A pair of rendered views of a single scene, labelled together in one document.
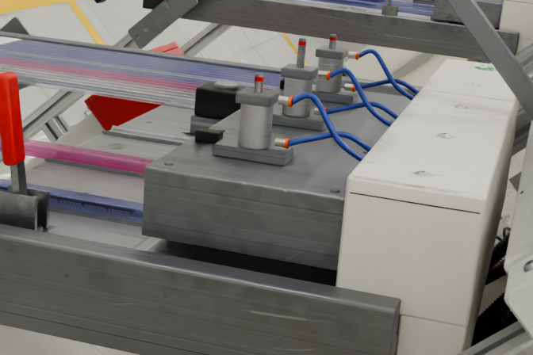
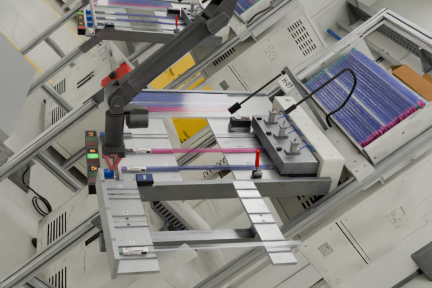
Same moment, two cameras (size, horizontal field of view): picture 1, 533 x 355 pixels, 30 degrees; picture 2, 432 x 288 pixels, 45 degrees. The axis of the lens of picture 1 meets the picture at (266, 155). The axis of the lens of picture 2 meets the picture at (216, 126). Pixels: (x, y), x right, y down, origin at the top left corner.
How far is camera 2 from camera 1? 141 cm
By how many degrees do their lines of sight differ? 34
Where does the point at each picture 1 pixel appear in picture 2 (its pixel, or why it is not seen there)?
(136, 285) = (288, 185)
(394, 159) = (322, 151)
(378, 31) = not seen: hidden behind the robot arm
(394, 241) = (330, 168)
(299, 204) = (311, 164)
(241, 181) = (301, 162)
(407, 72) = not seen: outside the picture
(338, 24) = (161, 38)
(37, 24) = not seen: outside the picture
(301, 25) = (146, 39)
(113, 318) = (283, 191)
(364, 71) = not seen: outside the picture
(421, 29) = not seen: hidden behind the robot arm
